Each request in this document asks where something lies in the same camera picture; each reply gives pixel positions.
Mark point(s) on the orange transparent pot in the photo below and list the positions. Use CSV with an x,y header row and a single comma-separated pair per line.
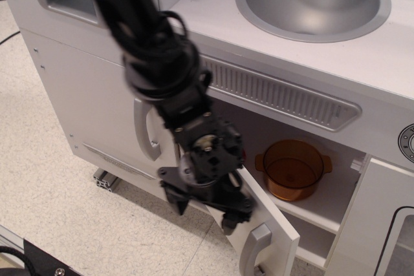
x,y
292,169

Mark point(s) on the white cabinet door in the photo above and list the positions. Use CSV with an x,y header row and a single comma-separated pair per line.
x,y
278,258

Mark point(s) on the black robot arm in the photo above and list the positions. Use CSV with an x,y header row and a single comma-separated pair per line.
x,y
164,69

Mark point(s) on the silver vent grille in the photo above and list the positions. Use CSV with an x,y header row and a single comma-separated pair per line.
x,y
310,106

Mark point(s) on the silver fridge door handle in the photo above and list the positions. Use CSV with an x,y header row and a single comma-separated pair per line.
x,y
149,148

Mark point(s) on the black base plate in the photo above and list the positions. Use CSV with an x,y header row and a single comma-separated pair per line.
x,y
44,263

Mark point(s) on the white toy kitchen cabinet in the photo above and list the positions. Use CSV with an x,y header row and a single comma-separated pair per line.
x,y
320,90

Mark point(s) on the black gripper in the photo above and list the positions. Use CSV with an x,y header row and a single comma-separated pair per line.
x,y
223,193

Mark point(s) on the silver oven dial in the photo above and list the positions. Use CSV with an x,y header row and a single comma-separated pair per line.
x,y
405,142

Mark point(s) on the white oven door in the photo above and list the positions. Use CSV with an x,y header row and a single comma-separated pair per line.
x,y
396,257

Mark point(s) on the aluminium extrusion foot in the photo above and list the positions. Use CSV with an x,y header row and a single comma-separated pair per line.
x,y
106,180

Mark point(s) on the silver round sink bowl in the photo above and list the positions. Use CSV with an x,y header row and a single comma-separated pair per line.
x,y
316,21

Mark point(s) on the silver cabinet door handle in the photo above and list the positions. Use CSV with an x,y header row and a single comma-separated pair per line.
x,y
257,240

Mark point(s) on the white fridge door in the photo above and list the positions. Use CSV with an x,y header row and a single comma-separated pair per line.
x,y
95,109

